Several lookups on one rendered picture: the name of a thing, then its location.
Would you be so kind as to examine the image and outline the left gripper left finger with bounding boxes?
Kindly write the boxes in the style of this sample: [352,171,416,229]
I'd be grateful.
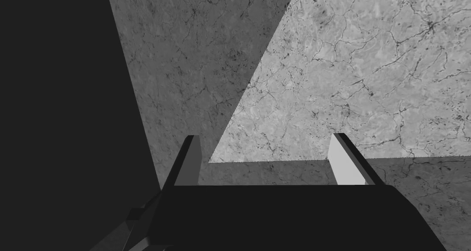
[162,135,203,188]

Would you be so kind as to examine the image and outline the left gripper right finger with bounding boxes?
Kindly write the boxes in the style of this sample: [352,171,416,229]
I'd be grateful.
[327,132,385,186]

